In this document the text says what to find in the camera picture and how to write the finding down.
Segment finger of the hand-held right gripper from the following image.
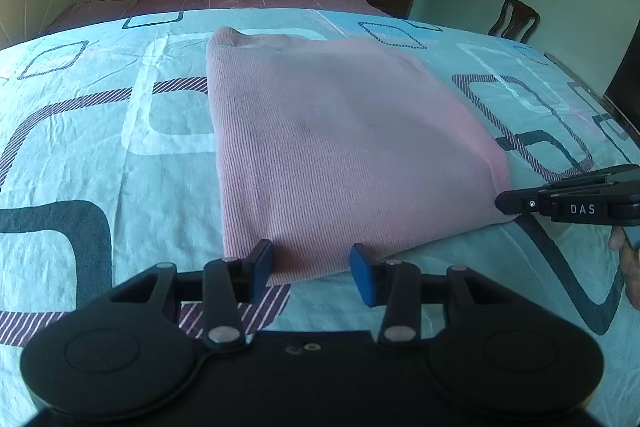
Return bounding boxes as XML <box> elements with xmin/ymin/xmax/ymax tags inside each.
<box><xmin>495</xmin><ymin>186</ymin><xmax>555</xmax><ymax>218</ymax></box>

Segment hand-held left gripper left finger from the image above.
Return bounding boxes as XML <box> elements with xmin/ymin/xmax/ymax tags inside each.
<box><xmin>111</xmin><ymin>239</ymin><xmax>276</xmax><ymax>351</ymax></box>

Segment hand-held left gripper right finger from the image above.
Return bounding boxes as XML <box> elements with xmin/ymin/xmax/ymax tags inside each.
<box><xmin>349</xmin><ymin>243</ymin><xmax>508</xmax><ymax>351</ymax></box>

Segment pink ribbed garment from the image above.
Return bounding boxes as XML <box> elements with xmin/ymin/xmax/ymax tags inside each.
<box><xmin>206</xmin><ymin>26</ymin><xmax>518</xmax><ymax>285</ymax></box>

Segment person's right hand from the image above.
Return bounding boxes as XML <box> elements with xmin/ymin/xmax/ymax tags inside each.
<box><xmin>609</xmin><ymin>226</ymin><xmax>640</xmax><ymax>310</ymax></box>

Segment dark wooden chair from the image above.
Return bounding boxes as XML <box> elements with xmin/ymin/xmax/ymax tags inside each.
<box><xmin>487</xmin><ymin>0</ymin><xmax>541</xmax><ymax>44</ymax></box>

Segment white patterned bedsheet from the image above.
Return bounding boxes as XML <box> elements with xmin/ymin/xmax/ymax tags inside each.
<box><xmin>0</xmin><ymin>7</ymin><xmax>640</xmax><ymax>413</ymax></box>

